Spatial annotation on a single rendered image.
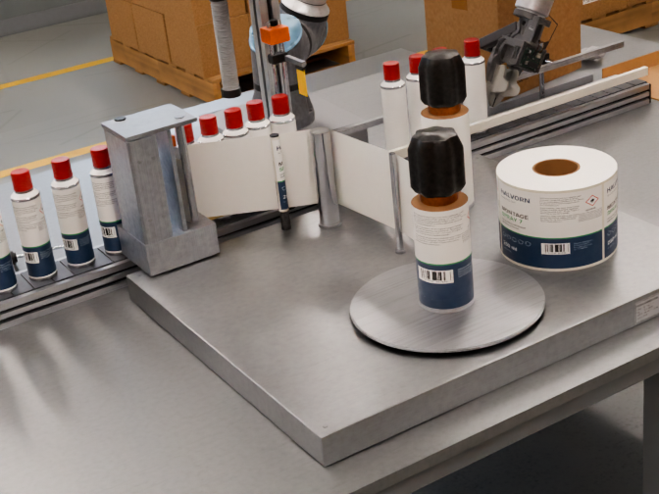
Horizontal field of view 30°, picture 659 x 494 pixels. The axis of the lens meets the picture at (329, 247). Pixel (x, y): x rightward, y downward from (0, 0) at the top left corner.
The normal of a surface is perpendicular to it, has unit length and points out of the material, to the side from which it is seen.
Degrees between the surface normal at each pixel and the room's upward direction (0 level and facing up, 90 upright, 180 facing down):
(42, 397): 0
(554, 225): 90
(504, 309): 0
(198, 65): 90
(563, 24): 90
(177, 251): 90
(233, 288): 0
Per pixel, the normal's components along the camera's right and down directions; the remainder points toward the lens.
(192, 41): -0.84, 0.31
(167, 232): 0.53, 0.31
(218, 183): 0.06, 0.42
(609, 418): -0.11, -0.90
